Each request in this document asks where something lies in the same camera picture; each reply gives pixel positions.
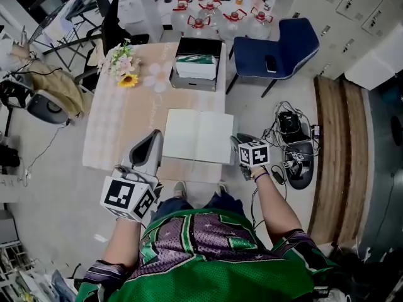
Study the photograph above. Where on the small red-capped bottle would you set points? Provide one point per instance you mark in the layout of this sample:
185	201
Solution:
268	2

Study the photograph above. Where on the purple wristband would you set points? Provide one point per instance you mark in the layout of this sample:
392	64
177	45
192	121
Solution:
263	176

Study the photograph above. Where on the white water dispenser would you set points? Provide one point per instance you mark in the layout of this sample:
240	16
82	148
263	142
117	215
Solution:
141	8

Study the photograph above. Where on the black desktop storage box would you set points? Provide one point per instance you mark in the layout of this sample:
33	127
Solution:
195	83

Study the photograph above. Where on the beige metal locker cabinet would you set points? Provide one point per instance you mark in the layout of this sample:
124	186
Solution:
346	27

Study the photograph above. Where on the black round floor stand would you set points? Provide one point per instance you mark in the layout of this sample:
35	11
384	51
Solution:
397	131

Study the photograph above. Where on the person's left forearm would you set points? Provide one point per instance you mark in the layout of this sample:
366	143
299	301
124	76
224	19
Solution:
122	241

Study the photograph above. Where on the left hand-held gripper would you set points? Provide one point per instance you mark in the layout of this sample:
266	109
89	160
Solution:
122	197

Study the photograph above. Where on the black smartphone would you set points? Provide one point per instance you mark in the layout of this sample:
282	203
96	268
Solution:
270	63

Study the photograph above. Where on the person's grey sneaker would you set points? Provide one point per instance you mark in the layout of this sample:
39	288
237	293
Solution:
222	188
180	189

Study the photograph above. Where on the person's right grey sneaker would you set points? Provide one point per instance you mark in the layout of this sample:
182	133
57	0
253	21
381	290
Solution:
222	188

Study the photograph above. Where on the black power box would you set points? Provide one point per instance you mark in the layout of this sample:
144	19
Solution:
289	123

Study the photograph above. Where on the blue shell chair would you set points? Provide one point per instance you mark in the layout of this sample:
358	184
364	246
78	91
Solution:
252	52

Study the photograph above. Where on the person's left grey sneaker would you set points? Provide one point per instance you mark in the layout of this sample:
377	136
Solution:
180	189

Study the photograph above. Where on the dark blue shorts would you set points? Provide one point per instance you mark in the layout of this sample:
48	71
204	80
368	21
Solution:
176	204

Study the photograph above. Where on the black office chair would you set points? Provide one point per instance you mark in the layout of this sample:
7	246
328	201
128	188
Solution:
110	27

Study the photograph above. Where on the white low cabinet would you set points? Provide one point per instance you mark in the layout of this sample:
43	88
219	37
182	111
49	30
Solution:
374	64

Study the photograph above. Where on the black floor bag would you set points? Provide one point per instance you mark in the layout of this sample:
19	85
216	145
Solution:
9	159

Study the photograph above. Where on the spare gripper unit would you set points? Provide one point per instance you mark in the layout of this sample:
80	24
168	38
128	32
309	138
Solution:
294	156

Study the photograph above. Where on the white power strip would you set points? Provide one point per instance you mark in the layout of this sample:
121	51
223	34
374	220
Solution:
28	175

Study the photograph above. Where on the wooden step platform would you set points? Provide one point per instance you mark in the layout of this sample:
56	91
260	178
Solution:
343	153

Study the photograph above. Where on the black equipment backpack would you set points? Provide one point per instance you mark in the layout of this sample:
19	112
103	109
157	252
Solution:
12	93

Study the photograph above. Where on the green purple mesh jersey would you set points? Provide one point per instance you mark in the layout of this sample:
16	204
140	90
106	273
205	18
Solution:
220	272

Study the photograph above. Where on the black pod-shaped case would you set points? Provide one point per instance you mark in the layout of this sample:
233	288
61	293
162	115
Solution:
302	181

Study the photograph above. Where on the person's right forearm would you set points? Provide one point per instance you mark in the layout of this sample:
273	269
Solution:
277	203

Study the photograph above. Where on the artificial flower bunch with sunflower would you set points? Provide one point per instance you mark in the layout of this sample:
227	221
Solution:
127	80

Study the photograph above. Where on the white and green paper box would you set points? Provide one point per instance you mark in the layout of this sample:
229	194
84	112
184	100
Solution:
195	71

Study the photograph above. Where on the grey pod-shaped case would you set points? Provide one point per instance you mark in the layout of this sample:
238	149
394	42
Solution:
41	104

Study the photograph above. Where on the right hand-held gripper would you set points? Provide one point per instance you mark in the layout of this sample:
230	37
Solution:
255	154

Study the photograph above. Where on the pink floral tablecloth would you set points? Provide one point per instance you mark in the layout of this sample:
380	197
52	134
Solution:
126	121

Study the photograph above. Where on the pale green notebook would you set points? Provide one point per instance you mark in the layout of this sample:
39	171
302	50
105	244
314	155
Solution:
195	134

